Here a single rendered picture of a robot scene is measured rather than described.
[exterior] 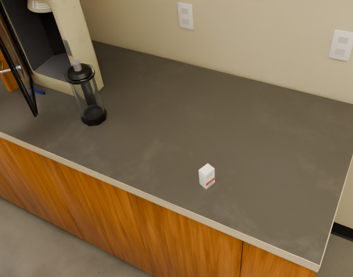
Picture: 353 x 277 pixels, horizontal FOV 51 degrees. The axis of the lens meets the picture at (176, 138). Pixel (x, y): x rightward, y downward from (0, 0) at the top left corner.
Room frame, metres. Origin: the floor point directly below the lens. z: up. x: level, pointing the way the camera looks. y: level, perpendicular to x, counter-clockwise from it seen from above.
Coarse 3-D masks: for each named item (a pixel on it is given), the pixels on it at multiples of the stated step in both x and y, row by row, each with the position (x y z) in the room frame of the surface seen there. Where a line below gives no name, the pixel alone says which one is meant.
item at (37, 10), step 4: (28, 0) 1.37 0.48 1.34; (28, 4) 1.37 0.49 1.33; (32, 4) 1.34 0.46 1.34; (36, 4) 1.33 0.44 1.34; (40, 4) 1.33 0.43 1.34; (44, 4) 1.32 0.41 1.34; (28, 8) 1.36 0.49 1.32; (32, 8) 1.34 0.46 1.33; (36, 8) 1.33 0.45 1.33; (40, 8) 1.32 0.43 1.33; (44, 8) 1.32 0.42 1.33; (48, 8) 1.32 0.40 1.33; (36, 12) 1.32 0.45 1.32; (40, 12) 1.32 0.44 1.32; (44, 12) 1.31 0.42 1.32
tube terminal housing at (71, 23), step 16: (0, 0) 1.41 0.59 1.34; (32, 0) 1.30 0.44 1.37; (48, 0) 1.26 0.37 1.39; (64, 0) 1.28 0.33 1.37; (64, 16) 1.26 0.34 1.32; (80, 16) 1.32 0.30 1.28; (64, 32) 1.24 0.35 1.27; (80, 32) 1.30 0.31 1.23; (80, 48) 1.28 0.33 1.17; (96, 64) 1.33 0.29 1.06; (48, 80) 1.36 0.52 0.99; (96, 80) 1.30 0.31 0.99
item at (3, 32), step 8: (0, 16) 1.33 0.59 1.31; (0, 24) 1.26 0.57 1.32; (0, 32) 1.19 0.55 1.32; (8, 32) 1.35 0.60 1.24; (8, 40) 1.28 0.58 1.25; (0, 48) 1.11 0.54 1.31; (8, 48) 1.20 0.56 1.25; (16, 48) 1.37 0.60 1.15; (8, 56) 1.14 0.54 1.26; (16, 56) 1.29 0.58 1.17; (8, 64) 1.11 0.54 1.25; (24, 64) 1.38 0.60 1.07; (24, 72) 1.30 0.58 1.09; (16, 80) 1.11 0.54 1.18; (24, 80) 1.22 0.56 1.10; (24, 96) 1.11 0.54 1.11; (32, 112) 1.11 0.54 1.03
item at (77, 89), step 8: (88, 64) 1.17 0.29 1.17; (72, 80) 1.09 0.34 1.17; (80, 80) 1.08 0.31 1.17; (72, 88) 1.10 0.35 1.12; (80, 88) 1.08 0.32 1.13; (88, 88) 1.09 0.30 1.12; (96, 88) 1.12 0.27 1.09; (80, 96) 1.09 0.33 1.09; (88, 96) 1.09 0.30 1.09; (96, 96) 1.11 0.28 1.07; (80, 104) 1.09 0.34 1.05; (88, 104) 1.08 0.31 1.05; (96, 104) 1.10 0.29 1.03; (80, 112) 1.11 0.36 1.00; (88, 112) 1.08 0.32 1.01; (96, 112) 1.09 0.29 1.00
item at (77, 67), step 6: (78, 60) 1.14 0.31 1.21; (72, 66) 1.15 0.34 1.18; (78, 66) 1.12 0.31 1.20; (84, 66) 1.14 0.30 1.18; (72, 72) 1.12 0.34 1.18; (78, 72) 1.11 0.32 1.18; (84, 72) 1.11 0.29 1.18; (90, 72) 1.12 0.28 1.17; (72, 78) 1.09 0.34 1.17; (78, 78) 1.09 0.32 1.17
